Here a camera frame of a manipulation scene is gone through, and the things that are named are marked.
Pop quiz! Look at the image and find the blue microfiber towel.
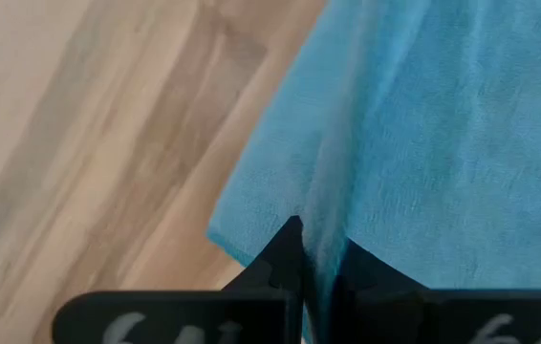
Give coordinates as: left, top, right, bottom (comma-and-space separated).
206, 0, 541, 344

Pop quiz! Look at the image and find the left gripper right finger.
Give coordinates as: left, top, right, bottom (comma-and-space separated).
333, 237, 541, 344

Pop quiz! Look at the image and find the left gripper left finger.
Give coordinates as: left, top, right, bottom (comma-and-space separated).
52, 214, 307, 344

